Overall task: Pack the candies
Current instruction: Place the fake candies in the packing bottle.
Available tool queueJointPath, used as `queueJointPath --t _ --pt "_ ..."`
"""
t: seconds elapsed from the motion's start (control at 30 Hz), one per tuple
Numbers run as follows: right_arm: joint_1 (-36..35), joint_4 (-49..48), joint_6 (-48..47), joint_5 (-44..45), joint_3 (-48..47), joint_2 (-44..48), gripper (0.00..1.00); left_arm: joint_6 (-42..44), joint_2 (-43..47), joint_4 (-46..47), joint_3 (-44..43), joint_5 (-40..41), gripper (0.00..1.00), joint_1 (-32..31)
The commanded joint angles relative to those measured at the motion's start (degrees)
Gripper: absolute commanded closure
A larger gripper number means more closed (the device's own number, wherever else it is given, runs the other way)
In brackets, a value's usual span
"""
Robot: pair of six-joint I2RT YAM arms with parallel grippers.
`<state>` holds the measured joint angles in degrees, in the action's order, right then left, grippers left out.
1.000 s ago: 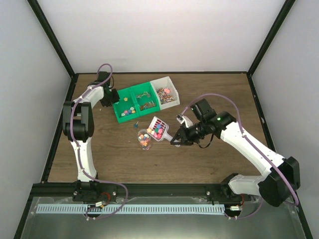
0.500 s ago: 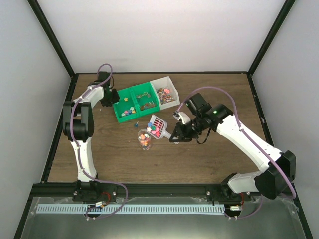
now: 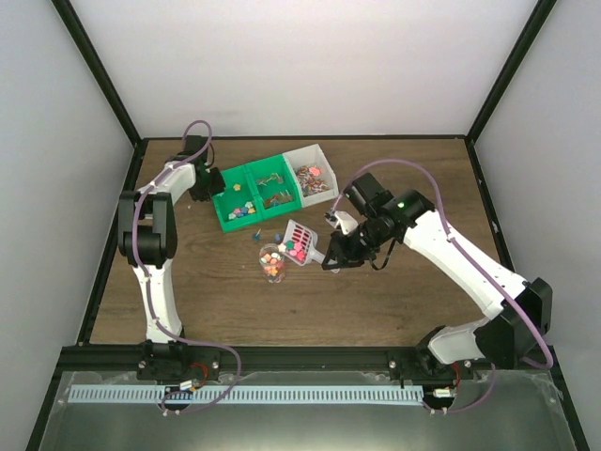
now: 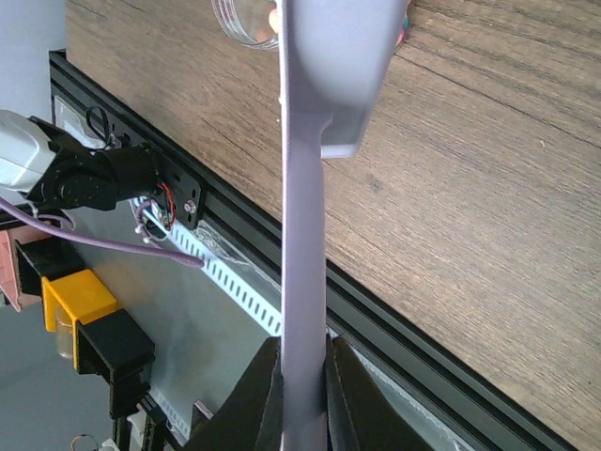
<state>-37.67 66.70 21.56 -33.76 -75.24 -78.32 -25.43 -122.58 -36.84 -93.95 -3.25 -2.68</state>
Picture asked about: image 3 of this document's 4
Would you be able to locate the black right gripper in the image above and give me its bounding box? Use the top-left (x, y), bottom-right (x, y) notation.
top-left (323, 215), bottom-right (392, 271)

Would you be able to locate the lilac slotted plastic scoop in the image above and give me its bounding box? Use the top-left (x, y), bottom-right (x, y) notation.
top-left (277, 219), bottom-right (325, 266)

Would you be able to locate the green bin with square lollipops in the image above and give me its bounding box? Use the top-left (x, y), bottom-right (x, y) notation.
top-left (245, 154), bottom-right (302, 220)

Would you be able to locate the green bin with star candies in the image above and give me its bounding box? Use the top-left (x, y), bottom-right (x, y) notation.
top-left (212, 165), bottom-right (264, 233)

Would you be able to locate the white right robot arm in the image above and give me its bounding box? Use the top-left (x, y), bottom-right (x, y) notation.
top-left (322, 173), bottom-right (553, 379)

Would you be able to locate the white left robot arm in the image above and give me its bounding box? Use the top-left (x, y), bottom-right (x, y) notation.
top-left (117, 135), bottom-right (225, 380)

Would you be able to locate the clear plastic jar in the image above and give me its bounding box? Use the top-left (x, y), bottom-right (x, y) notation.
top-left (258, 243), bottom-right (285, 284)

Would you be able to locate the white bin with swirl lollipops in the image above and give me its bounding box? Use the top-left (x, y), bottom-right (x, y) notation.
top-left (283, 144), bottom-right (339, 208)

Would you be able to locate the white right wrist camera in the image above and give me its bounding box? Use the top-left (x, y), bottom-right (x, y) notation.
top-left (325, 210), bottom-right (359, 236)

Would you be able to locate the black front mounting rail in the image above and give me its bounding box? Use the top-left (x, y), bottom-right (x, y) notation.
top-left (55, 345), bottom-right (555, 381)

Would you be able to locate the black enclosure frame post left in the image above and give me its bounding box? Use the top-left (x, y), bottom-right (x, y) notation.
top-left (51, 0), bottom-right (142, 146)

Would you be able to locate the black enclosure frame post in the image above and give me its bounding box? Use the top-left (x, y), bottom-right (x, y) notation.
top-left (51, 0), bottom-right (142, 146)
top-left (467, 0), bottom-right (558, 142)

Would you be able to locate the light blue slotted cable duct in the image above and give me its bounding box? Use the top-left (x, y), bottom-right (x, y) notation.
top-left (68, 384), bottom-right (424, 406)

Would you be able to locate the black enclosure frame post right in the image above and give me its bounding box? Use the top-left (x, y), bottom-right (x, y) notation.
top-left (467, 0), bottom-right (558, 142)

